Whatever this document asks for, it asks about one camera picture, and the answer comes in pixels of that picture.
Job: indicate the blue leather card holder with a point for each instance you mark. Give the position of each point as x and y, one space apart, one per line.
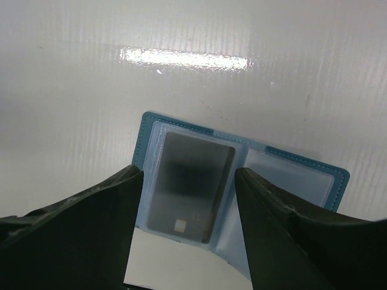
319 183

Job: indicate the dark grey credit card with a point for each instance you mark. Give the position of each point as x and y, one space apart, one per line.
189 186

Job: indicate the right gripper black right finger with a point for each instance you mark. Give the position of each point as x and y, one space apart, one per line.
294 244

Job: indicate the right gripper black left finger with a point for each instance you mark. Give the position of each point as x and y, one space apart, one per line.
81 242

